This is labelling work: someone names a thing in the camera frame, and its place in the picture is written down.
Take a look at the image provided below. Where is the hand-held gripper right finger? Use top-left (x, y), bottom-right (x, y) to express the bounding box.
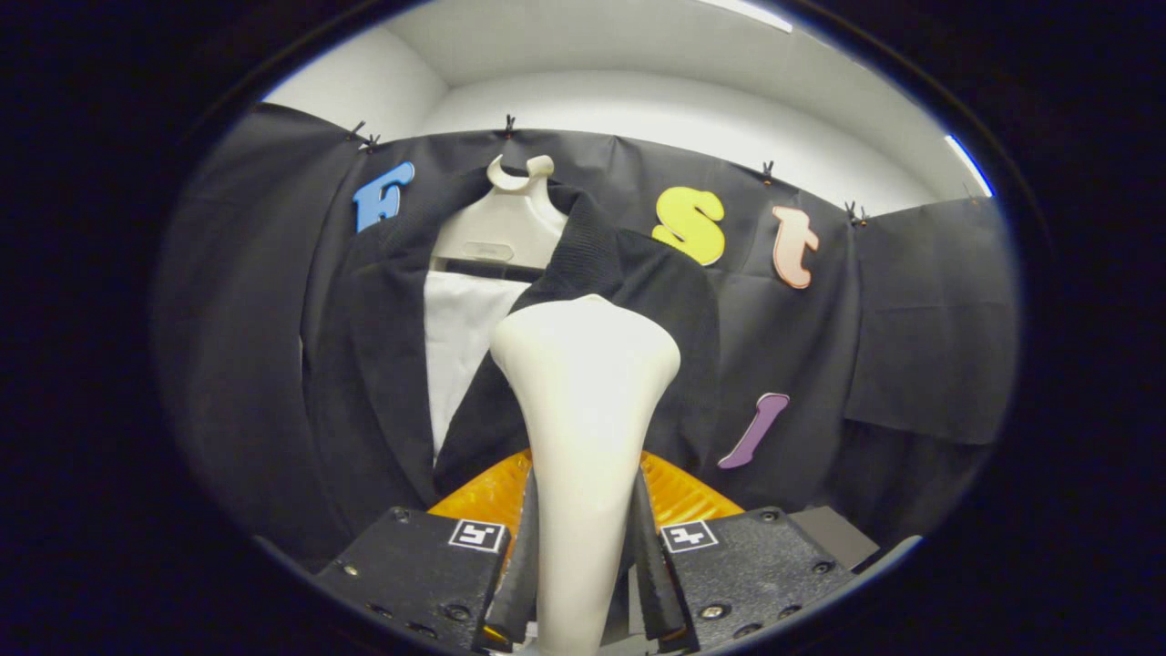
top-left (629, 449), bottom-right (862, 652)

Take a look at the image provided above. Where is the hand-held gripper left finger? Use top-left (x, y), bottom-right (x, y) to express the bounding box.
top-left (314, 446), bottom-right (543, 652)

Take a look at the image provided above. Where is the white garment steamer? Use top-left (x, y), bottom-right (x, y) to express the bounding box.
top-left (489, 293), bottom-right (682, 656)

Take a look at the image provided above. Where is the white shirt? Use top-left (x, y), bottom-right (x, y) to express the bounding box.
top-left (424, 269), bottom-right (534, 461)

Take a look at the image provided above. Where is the black suit jacket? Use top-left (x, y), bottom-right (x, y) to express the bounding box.
top-left (301, 169), bottom-right (722, 538)

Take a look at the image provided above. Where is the white clothes hanger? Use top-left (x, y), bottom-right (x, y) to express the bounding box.
top-left (428, 153), bottom-right (570, 283)

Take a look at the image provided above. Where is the black backdrop cloth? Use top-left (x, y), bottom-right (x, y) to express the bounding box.
top-left (155, 102), bottom-right (1019, 570)

